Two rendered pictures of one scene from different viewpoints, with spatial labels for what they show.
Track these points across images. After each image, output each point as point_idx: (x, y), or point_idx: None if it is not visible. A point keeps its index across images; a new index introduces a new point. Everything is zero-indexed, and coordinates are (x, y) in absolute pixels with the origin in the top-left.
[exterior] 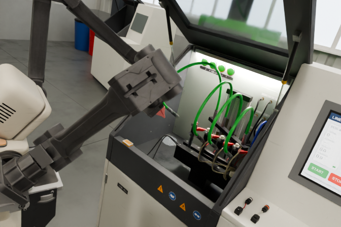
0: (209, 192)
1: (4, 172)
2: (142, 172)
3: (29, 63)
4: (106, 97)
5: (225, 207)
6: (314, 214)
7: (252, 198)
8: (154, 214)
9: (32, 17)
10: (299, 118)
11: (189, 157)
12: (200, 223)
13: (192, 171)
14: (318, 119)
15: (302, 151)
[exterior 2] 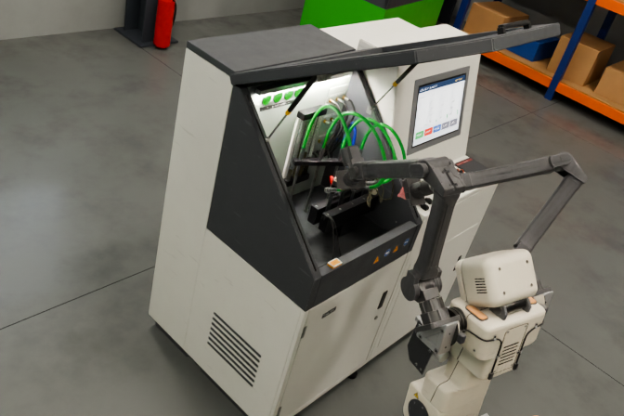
0: (355, 227)
1: (541, 288)
2: (357, 268)
3: (439, 259)
4: (576, 190)
5: (421, 214)
6: None
7: None
8: (366, 288)
9: (451, 214)
10: (405, 106)
11: (343, 215)
12: (408, 244)
13: (344, 225)
14: (414, 98)
15: (410, 129)
